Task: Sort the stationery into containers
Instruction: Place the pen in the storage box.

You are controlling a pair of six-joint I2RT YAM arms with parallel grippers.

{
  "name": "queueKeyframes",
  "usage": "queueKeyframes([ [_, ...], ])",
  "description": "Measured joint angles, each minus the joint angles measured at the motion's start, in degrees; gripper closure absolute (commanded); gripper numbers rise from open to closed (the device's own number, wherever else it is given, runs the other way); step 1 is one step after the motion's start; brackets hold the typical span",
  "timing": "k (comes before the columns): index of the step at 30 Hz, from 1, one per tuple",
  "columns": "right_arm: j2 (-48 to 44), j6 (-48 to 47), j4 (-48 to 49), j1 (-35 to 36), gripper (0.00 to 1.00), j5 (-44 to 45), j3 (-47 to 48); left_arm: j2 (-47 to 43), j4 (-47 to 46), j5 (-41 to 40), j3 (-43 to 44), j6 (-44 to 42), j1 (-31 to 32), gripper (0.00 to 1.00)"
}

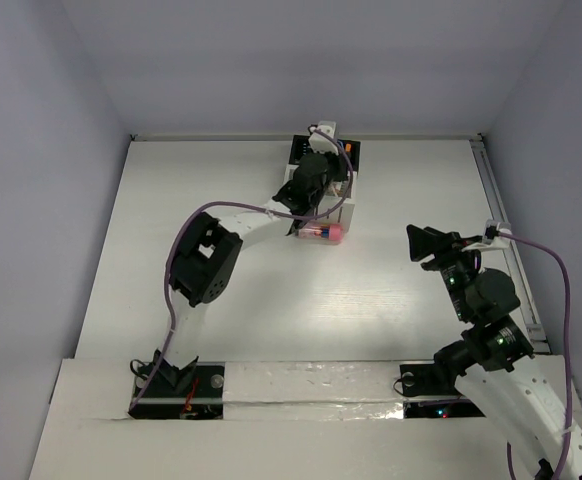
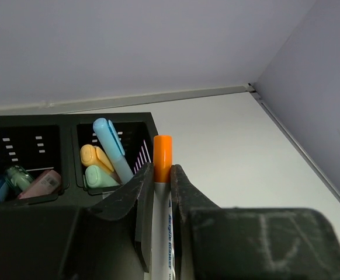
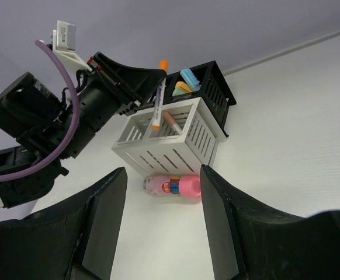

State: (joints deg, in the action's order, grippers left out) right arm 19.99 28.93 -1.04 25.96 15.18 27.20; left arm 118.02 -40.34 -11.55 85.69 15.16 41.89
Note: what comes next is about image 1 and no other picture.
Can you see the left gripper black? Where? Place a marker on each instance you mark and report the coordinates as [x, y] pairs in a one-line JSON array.
[[322, 163]]

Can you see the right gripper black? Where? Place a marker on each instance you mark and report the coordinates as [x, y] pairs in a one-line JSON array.
[[425, 240]]

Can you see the pink capped tube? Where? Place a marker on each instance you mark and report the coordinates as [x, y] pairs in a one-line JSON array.
[[315, 231]]

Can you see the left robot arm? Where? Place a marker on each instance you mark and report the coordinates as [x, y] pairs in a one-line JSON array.
[[205, 251]]

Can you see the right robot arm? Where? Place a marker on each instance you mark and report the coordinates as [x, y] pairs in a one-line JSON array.
[[493, 365]]

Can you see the black organizer container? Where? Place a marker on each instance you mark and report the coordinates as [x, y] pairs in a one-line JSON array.
[[300, 147]]

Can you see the foil covered front board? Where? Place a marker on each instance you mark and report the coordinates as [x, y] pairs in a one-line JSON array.
[[311, 391]]

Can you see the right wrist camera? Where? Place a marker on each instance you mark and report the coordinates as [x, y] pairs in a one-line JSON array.
[[495, 235]]

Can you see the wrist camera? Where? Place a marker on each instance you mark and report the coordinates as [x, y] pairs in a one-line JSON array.
[[323, 137], [495, 235]]

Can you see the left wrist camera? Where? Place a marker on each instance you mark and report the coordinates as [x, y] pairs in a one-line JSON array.
[[323, 137]]

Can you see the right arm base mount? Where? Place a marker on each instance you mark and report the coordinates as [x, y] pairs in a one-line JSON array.
[[428, 393]]

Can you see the right aluminium rail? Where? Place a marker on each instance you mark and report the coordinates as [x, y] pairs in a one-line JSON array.
[[528, 314]]

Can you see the back wall rail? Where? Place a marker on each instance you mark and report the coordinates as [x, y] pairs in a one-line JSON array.
[[165, 137]]

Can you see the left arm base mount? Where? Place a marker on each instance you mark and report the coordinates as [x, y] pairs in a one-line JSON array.
[[194, 392]]

